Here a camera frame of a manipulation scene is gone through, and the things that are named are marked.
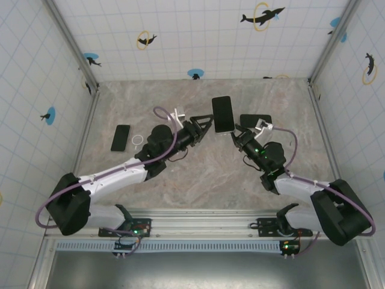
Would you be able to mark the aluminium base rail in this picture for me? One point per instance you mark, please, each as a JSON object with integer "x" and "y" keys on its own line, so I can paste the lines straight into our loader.
{"x": 204, "y": 224}

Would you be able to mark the black smartphone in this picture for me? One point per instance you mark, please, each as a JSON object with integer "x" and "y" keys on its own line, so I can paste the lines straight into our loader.
{"x": 120, "y": 138}
{"x": 223, "y": 113}
{"x": 248, "y": 120}

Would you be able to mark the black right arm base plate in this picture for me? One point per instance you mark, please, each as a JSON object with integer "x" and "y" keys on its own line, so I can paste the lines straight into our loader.
{"x": 264, "y": 224}

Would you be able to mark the aluminium side rail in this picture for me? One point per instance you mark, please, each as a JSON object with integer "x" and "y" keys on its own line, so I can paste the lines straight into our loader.
{"x": 87, "y": 126}
{"x": 325, "y": 135}

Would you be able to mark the aluminium frame leg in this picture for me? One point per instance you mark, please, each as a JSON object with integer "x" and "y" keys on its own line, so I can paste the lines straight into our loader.
{"x": 368, "y": 265}
{"x": 42, "y": 265}

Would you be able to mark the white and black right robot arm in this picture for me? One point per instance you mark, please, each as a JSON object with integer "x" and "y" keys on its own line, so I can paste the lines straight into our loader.
{"x": 294, "y": 185}

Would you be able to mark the small circuit board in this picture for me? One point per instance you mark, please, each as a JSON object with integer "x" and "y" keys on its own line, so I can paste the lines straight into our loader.
{"x": 126, "y": 246}
{"x": 290, "y": 247}

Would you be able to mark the aluminium corner post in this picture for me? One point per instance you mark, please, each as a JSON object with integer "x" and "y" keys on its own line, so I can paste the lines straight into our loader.
{"x": 334, "y": 42}
{"x": 72, "y": 42}

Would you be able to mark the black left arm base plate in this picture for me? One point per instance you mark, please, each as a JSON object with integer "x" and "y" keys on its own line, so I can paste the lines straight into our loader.
{"x": 103, "y": 233}

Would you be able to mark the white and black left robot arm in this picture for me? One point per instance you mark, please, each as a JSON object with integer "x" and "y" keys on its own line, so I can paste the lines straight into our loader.
{"x": 114, "y": 177}

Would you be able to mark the grey metal sheet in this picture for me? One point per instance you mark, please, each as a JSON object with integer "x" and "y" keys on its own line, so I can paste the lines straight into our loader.
{"x": 204, "y": 271}

